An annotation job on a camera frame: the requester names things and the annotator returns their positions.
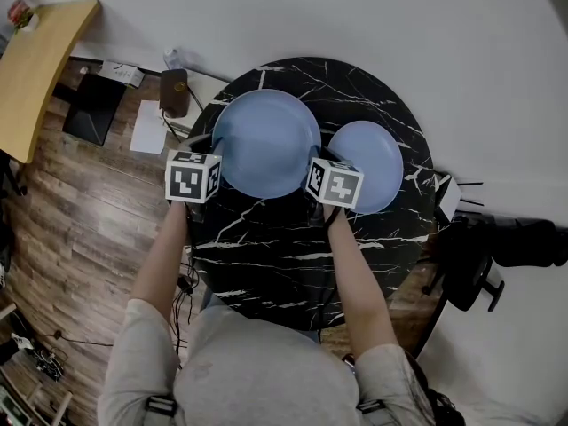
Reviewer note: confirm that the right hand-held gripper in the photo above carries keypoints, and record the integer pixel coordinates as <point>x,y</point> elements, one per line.
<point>337,184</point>

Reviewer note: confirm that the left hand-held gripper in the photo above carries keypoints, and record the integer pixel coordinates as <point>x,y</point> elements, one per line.
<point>191,175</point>

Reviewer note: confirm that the big blue plate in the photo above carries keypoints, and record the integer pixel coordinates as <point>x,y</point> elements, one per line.
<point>377,158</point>
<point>266,140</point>

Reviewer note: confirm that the person's right forearm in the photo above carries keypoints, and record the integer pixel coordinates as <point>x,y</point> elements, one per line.
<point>355,273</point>

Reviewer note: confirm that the person's left forearm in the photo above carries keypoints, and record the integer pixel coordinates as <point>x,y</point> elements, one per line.
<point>160,260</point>

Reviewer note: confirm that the brown rectangular box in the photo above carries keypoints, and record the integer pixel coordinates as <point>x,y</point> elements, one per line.
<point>173,100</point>

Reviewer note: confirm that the white paper sheet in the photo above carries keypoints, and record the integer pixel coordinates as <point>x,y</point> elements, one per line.
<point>148,129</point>

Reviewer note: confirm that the crumpled white plastic bag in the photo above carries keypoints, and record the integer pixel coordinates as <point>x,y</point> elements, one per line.
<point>173,58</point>

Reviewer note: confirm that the small white cardboard box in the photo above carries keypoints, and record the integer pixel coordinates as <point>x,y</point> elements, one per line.
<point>122,73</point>

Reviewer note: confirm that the black square base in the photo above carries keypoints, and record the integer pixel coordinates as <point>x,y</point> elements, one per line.
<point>95,113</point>

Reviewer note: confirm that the white router with black antennas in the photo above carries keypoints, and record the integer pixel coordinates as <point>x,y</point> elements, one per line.
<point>446,193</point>

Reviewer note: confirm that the curved wooden desk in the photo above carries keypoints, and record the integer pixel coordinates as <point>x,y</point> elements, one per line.
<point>40,73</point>

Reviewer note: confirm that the black phone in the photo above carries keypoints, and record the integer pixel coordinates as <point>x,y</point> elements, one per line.
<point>348,360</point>

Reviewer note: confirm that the person's gray shirt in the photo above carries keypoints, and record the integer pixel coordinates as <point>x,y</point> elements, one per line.
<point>266,371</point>

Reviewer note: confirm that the black office chair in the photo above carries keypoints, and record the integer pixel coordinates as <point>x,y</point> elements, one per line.
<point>523,242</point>

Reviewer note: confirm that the red flowers in white pot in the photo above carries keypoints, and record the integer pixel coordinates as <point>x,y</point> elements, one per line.
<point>22,16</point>

